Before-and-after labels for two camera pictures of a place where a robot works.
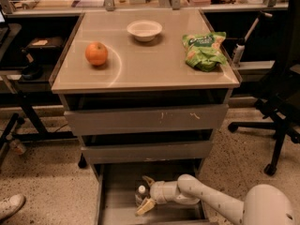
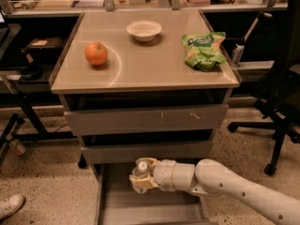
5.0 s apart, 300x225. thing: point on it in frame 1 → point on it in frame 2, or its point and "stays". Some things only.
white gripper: (158, 192) → (163, 174)
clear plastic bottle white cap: (142, 192) → (141, 170)
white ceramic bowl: (144, 30) stays
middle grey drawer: (147, 153) stays
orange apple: (96, 53) stays
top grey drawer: (143, 120) stays
